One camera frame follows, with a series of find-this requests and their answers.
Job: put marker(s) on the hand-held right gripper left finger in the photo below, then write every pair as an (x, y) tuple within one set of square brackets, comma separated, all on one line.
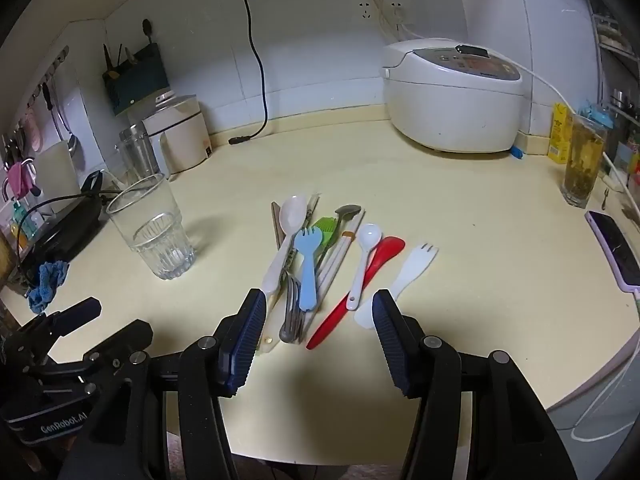
[(245, 342)]

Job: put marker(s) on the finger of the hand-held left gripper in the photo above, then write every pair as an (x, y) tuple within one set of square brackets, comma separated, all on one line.
[(125, 337), (75, 312)]

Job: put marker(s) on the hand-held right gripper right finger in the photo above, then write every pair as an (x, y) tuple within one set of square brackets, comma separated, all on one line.
[(395, 347)]

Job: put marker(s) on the blue plastic fork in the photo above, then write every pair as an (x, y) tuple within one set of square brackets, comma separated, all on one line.
[(306, 270)]

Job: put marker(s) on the clear glass cup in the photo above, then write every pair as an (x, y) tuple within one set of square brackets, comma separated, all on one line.
[(150, 240)]

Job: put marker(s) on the small white spoon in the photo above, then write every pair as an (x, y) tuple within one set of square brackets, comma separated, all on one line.
[(369, 236)]

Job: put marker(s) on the brown chopstick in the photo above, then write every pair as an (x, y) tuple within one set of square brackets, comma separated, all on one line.
[(278, 227), (274, 225)]

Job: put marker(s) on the large white plastic spoon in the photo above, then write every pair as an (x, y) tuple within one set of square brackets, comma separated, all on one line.
[(292, 217)]

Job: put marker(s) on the metal spoon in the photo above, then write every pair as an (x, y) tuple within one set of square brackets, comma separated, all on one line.
[(347, 210)]

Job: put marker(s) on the blue cloth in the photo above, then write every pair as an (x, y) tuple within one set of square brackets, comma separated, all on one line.
[(47, 282)]

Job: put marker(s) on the red plastic spoon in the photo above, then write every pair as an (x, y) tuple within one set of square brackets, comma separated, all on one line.
[(340, 312)]

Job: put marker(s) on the white plastic fork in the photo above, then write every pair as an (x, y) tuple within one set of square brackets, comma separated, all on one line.
[(405, 275)]

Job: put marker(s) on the black electric griddle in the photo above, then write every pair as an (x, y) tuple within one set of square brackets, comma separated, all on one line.
[(60, 235)]

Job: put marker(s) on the green bottle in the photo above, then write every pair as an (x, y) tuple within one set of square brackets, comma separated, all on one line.
[(20, 217)]

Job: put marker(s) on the pale square container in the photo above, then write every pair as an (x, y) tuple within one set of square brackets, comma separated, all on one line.
[(57, 175)]

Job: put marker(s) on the pink cloth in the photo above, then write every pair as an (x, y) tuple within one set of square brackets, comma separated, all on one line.
[(17, 180)]

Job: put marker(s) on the hanging metal ladle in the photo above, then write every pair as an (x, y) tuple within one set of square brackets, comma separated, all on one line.
[(72, 145)]

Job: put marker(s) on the glass jar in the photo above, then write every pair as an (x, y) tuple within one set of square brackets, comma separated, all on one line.
[(137, 155)]

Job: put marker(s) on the pink hanging scrubber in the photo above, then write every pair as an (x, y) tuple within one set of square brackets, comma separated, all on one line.
[(34, 132)]

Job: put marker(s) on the cream electric kettle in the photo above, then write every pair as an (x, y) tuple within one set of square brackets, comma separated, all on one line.
[(180, 135)]

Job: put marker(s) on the dark green utensil holder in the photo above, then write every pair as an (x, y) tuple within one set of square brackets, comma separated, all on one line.
[(137, 85)]

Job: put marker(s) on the phone in purple case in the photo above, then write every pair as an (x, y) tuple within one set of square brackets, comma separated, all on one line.
[(615, 250)]

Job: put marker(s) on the white rice cooker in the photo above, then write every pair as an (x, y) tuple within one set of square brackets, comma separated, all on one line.
[(450, 105)]

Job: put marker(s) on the small metal fruit fork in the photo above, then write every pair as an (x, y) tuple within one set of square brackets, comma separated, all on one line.
[(605, 199)]

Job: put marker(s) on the yellow carton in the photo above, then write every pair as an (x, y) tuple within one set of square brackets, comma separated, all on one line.
[(560, 135)]

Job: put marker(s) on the black ladle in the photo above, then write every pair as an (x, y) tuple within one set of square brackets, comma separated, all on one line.
[(146, 27)]

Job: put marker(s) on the blue lidded jug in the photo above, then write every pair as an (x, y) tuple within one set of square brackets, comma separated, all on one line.
[(597, 115)]

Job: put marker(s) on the metal kitchen rack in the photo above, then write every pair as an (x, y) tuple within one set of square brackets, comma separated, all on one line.
[(607, 25)]

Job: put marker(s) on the wall hook rail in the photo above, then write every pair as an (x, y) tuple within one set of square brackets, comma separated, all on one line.
[(50, 72)]

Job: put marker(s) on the white wall socket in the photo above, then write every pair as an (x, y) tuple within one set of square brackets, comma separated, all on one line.
[(365, 10), (407, 5)]

